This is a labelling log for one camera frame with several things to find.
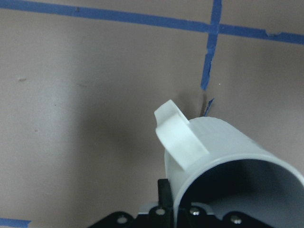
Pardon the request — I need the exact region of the white mug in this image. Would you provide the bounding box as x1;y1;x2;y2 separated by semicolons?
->
154;100;304;228

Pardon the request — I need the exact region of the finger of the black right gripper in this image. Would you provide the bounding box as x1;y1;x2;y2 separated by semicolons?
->
177;204;193;228

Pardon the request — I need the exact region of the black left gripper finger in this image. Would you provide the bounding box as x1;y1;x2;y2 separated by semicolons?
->
157;179;173;210

